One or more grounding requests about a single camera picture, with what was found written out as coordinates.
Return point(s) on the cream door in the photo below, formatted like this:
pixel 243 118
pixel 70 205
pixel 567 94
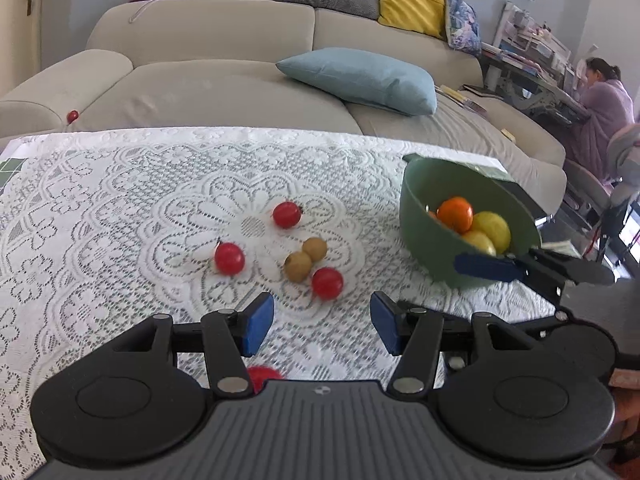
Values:
pixel 20 35

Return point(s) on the brown longan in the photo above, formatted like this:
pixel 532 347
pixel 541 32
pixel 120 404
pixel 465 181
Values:
pixel 298 266
pixel 314 249

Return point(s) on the blue floral cushion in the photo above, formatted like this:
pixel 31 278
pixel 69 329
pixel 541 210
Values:
pixel 462 22

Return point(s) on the white study desk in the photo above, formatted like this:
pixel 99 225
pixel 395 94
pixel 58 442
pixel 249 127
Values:
pixel 540 92

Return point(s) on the large yellow lemon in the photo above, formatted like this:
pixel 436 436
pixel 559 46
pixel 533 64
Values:
pixel 479 243
pixel 495 230

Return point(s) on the black notebook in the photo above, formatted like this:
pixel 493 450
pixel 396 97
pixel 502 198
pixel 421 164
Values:
pixel 525 200

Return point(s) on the white lace tablecloth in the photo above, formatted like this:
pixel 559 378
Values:
pixel 125 210

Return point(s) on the dark book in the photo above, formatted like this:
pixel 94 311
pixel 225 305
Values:
pixel 560 247

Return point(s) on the light blue cushion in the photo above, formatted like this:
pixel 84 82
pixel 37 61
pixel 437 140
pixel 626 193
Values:
pixel 360 77

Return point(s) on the cluttered desk shelf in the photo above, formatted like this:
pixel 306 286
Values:
pixel 530 40

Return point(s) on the small yellow block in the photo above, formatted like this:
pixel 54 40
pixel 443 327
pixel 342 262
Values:
pixel 508 135

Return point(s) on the green strainer bowl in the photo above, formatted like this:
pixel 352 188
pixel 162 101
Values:
pixel 425 240

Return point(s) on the grey desk chair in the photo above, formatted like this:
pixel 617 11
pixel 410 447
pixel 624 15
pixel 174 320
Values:
pixel 625 155

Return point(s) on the red cherry tomato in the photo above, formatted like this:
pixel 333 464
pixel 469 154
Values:
pixel 286 214
pixel 327 283
pixel 262 375
pixel 230 258

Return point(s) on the thin black book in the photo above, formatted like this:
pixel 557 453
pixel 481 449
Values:
pixel 480 91

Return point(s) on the green cutting mat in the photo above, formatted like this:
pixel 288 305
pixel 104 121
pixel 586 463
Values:
pixel 10 172

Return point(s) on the small red ball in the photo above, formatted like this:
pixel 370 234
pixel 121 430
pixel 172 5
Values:
pixel 72 116

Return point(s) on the stack of books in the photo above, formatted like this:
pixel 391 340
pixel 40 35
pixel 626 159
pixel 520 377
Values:
pixel 460 100

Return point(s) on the beige sofa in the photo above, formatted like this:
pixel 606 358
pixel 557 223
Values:
pixel 200 85

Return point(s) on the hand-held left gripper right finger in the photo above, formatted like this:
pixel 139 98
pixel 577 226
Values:
pixel 385 325

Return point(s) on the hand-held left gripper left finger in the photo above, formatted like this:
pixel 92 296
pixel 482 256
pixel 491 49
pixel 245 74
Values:
pixel 260 322

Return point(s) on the white paper sheet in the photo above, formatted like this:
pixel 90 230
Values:
pixel 475 164

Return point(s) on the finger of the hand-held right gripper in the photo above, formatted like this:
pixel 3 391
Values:
pixel 532 329
pixel 485 266

